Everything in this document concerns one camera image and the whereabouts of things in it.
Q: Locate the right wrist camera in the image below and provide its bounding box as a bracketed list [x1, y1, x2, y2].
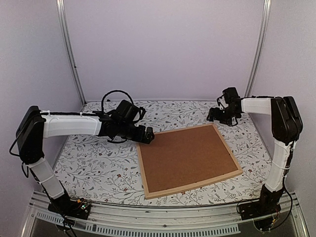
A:
[222, 87, 240, 105]

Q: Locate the aluminium corner post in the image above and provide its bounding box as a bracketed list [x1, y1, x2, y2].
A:
[56, 0, 86, 105]
[244, 0, 272, 97]

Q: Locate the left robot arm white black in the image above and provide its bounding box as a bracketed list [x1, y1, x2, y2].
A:
[9, 106, 155, 214]

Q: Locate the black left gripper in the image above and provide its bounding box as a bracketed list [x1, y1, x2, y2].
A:
[117, 122, 155, 144]

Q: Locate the brown backing board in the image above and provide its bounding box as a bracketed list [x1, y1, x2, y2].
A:
[138, 124, 240, 194]

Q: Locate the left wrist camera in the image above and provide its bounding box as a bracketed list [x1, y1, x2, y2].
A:
[116, 100, 146, 123]

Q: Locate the right aluminium corner post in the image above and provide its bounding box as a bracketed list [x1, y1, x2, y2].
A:
[244, 0, 272, 97]

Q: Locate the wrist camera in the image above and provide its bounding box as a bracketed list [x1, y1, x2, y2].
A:
[222, 87, 240, 105]
[116, 100, 146, 123]

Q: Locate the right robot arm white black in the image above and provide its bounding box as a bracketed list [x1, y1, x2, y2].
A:
[207, 96, 303, 215]

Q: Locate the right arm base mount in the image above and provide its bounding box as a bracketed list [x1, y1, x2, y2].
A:
[237, 194, 281, 232]

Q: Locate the aluminium front rail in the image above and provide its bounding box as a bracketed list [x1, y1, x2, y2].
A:
[21, 192, 310, 237]

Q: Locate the floral patterned table mat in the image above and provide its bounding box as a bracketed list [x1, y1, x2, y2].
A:
[54, 114, 271, 206]

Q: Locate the light wooden picture frame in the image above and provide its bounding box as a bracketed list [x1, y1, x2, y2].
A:
[135, 123, 243, 200]

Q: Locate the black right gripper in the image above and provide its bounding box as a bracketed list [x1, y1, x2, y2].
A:
[206, 107, 239, 125]

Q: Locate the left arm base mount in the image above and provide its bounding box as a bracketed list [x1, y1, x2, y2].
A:
[47, 193, 91, 220]

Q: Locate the left aluminium corner post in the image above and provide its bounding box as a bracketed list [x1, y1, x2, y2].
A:
[56, 0, 86, 105]

